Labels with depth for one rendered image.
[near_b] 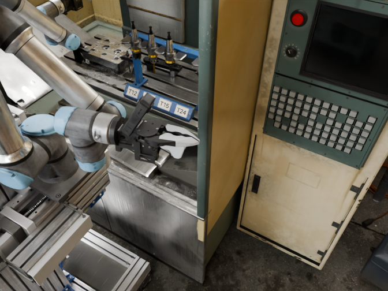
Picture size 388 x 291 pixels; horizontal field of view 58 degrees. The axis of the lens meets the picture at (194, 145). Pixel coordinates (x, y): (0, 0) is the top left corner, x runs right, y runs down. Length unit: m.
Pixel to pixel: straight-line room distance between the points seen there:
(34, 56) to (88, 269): 1.48
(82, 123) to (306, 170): 1.19
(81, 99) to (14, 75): 1.84
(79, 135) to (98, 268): 1.41
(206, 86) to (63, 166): 0.59
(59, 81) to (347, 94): 0.99
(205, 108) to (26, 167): 0.57
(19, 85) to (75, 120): 1.91
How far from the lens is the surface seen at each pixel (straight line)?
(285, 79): 1.45
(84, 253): 2.28
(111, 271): 2.18
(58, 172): 1.32
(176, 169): 1.86
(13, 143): 1.11
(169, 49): 1.80
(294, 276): 2.44
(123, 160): 1.97
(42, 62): 1.01
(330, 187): 1.82
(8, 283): 1.80
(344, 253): 2.62
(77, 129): 0.89
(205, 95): 1.09
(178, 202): 1.65
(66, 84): 1.01
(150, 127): 0.83
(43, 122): 1.24
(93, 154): 0.95
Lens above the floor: 2.15
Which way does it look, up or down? 45 degrees down
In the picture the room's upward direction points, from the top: straight up
